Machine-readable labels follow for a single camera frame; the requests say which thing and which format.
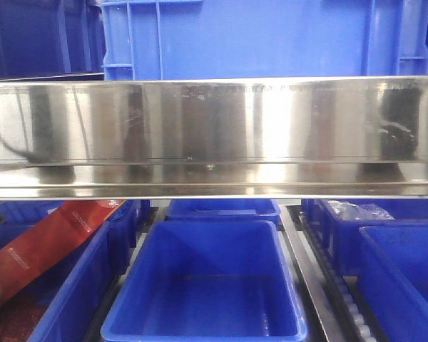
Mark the large blue crate upper shelf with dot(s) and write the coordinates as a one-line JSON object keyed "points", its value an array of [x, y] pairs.
{"points": [[174, 40]]}

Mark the stainless steel shelf beam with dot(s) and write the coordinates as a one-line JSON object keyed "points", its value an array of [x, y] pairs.
{"points": [[249, 137]]}

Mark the blue bin centre rear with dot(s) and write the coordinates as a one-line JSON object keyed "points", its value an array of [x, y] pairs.
{"points": [[224, 210]]}

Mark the blue bin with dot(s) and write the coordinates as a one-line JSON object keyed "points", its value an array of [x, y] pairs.
{"points": [[224, 210], [60, 304], [131, 216], [393, 279], [336, 224], [208, 281]]}

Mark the blue bin centre front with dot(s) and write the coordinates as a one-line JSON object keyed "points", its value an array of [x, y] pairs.
{"points": [[208, 281]]}

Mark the clear plastic bag in bin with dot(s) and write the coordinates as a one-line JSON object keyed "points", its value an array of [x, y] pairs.
{"points": [[358, 212]]}

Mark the blue bin right rear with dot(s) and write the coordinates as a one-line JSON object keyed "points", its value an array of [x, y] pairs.
{"points": [[336, 224]]}

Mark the blue bin left front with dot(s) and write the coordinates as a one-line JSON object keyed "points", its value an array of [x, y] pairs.
{"points": [[60, 304]]}

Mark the blue bin right front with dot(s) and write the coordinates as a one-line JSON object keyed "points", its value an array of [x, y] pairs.
{"points": [[393, 279]]}

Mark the blue bin left rear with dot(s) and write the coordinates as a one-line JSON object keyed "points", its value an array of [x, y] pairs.
{"points": [[131, 216]]}

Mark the red packaging bag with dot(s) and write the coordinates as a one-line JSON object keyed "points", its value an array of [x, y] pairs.
{"points": [[46, 243]]}

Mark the dark blue crate upper left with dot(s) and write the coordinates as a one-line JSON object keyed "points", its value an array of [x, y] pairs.
{"points": [[50, 38]]}

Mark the roller track rail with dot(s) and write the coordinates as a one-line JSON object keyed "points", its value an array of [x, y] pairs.
{"points": [[332, 305]]}

